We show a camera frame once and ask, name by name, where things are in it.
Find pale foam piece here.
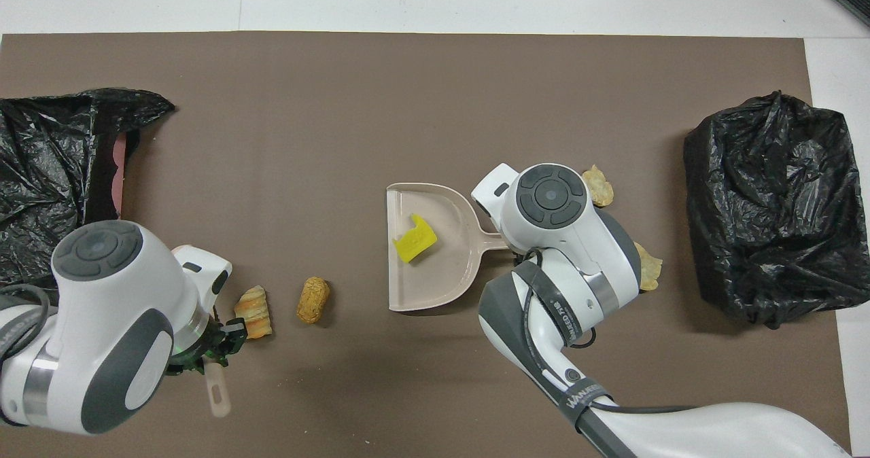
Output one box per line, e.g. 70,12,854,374
582,164,614,207
632,241,663,292

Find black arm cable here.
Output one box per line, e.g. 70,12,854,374
0,283,56,370
520,247,711,418

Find brown table mat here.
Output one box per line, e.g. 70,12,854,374
0,31,854,458

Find black trash bag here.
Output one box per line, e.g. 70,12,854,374
683,90,870,330
0,88,176,289

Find large wavy yellow sponge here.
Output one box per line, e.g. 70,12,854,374
392,215,438,264

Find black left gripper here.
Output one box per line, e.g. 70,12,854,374
169,309,249,376

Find brown toy bread roll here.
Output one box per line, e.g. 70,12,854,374
296,277,331,325

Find striped toy croissant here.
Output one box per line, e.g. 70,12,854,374
234,286,274,340

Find beige plastic dustpan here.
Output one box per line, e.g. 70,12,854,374
386,183,510,311

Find beige brush black bristles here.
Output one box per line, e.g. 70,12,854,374
204,362,233,419

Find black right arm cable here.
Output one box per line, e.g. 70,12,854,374
520,247,711,418

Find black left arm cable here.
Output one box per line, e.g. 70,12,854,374
0,283,56,370

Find pink bin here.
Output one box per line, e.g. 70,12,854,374
111,134,128,217

